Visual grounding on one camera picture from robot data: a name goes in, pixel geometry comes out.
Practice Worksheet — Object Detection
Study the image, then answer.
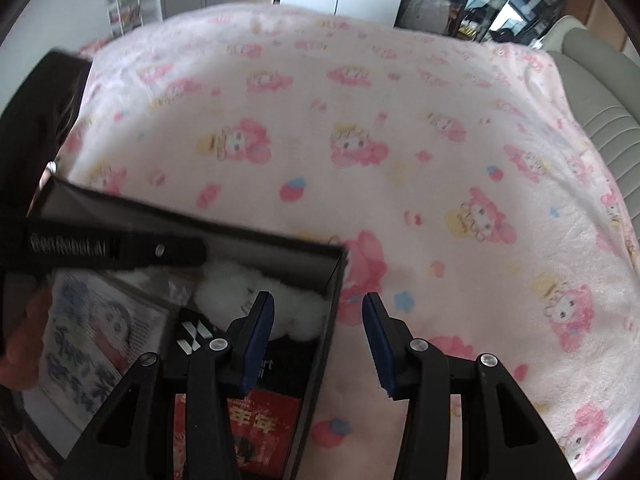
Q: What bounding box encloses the red celebrity photo card pack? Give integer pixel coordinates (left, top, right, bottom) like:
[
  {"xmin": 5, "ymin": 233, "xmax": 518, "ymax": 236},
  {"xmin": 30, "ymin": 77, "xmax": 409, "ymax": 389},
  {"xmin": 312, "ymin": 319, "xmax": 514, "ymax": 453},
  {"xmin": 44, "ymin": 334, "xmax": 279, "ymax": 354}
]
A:
[{"xmin": 171, "ymin": 389, "xmax": 302, "ymax": 480}]

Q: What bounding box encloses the black Smart Devil screen-protector box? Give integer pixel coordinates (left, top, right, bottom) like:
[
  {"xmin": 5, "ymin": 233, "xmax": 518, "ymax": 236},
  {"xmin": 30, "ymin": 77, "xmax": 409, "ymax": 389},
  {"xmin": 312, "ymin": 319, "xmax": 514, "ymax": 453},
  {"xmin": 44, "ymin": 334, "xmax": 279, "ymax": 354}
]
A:
[{"xmin": 159, "ymin": 306, "xmax": 321, "ymax": 396}]

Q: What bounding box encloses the person's left hand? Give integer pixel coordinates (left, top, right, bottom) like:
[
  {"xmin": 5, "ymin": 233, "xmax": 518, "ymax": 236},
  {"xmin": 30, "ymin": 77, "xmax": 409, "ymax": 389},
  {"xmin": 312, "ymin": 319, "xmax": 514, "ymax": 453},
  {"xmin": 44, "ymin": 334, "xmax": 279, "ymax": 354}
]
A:
[{"xmin": 1, "ymin": 285, "xmax": 52, "ymax": 391}]

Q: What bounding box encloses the cartoon boy diamond-painting pack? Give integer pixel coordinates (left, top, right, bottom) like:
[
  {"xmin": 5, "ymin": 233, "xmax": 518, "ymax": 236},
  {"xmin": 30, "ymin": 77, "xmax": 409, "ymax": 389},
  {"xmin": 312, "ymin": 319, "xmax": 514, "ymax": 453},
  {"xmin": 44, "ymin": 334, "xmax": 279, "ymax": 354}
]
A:
[{"xmin": 39, "ymin": 271, "xmax": 169, "ymax": 429}]

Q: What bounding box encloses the white fluffy plush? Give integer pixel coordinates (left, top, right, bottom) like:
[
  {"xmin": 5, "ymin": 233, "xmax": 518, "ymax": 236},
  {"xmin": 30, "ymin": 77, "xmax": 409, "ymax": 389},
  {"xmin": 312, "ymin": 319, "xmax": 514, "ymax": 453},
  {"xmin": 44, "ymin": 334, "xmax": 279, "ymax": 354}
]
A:
[{"xmin": 192, "ymin": 259, "xmax": 334, "ymax": 344}]

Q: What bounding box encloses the black cardboard storage box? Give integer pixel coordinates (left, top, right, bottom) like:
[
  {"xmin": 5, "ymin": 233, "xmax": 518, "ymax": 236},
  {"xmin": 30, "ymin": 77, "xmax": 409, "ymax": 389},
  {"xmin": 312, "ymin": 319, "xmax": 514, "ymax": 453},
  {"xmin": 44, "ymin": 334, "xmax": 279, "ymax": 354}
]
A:
[{"xmin": 9, "ymin": 179, "xmax": 346, "ymax": 479}]

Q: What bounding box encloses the pink cartoon print blanket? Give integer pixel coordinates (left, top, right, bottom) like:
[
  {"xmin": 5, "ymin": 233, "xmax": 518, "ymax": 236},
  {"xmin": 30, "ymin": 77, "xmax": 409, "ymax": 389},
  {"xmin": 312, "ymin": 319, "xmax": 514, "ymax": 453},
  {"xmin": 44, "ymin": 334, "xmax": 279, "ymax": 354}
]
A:
[{"xmin": 60, "ymin": 4, "xmax": 639, "ymax": 479}]

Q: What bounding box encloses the grey padded headboard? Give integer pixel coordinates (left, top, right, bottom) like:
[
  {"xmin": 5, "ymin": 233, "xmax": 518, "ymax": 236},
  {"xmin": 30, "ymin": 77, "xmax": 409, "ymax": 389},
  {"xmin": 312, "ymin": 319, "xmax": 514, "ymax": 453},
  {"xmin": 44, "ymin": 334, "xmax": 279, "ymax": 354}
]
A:
[{"xmin": 542, "ymin": 16, "xmax": 639, "ymax": 226}]

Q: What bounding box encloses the white wire shelf rack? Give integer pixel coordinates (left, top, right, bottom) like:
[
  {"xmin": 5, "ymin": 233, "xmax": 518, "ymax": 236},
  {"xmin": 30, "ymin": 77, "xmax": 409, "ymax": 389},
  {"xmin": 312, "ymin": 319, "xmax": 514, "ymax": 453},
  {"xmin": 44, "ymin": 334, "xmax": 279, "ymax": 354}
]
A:
[{"xmin": 102, "ymin": 0, "xmax": 162, "ymax": 39}]

